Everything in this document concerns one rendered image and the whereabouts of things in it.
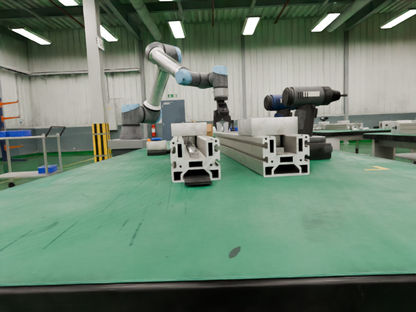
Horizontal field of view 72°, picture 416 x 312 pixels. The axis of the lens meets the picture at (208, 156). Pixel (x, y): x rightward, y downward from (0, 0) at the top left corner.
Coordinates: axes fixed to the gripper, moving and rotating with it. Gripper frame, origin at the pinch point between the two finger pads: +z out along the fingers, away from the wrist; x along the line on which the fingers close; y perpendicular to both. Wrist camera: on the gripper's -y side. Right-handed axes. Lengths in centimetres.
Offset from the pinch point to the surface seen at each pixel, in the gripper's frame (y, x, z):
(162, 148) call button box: -22.4, 28.7, 3.1
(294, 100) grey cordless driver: -62, -13, -12
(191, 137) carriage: -53, 17, -2
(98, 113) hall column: 596, 226, -51
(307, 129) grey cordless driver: -61, -17, -4
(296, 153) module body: -86, -4, 1
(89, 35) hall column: 597, 234, -237
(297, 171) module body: -85, -4, 5
